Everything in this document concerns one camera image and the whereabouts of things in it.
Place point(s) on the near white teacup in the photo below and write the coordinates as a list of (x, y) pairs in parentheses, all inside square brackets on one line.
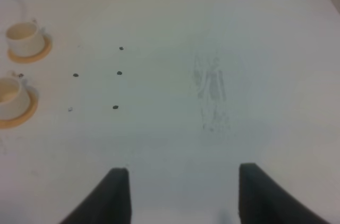
[(15, 99)]

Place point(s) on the far white teacup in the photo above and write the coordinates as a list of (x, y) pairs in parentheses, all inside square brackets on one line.
[(25, 39)]

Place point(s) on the orange coaster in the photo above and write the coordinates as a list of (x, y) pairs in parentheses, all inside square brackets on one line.
[(7, 124), (31, 59)]

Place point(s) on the far orange coaster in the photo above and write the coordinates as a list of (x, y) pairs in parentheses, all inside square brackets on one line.
[(31, 59)]

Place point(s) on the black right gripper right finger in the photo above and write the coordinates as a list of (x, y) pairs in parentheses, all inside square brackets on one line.
[(262, 200)]

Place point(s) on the white teacup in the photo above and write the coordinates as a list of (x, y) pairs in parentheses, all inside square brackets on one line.
[(25, 39), (15, 99)]

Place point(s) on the near orange coaster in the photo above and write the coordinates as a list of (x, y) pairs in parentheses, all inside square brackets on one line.
[(7, 124)]

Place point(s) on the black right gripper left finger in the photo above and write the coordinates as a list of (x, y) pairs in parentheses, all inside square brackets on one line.
[(109, 202)]

